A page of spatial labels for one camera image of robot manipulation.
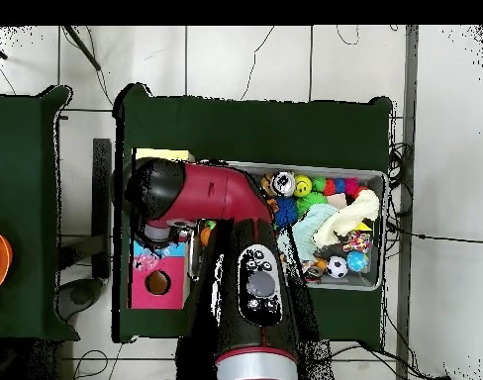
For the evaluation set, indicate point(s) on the mint knitted cloth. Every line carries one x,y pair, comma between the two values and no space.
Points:
307,233

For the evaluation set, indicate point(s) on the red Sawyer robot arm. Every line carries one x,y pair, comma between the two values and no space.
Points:
217,194

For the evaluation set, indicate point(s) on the wooden box with three holes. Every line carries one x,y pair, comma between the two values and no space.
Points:
174,293

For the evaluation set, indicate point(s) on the crushed silver can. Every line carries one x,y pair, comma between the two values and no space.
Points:
283,183

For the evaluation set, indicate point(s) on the yellow smiley ball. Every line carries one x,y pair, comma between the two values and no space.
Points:
303,186

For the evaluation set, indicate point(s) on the dark green table cloth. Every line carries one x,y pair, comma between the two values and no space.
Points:
23,158
257,130

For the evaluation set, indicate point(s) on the cream knitted cloth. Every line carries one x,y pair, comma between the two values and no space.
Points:
348,217

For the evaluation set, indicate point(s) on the soccer ball toy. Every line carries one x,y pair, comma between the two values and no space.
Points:
336,267

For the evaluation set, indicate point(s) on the blue globe ball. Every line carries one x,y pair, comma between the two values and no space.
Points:
357,261

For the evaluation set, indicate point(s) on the grey stand base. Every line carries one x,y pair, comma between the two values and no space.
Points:
81,295

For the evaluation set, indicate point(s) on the black tripod leg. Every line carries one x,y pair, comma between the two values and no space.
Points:
83,48

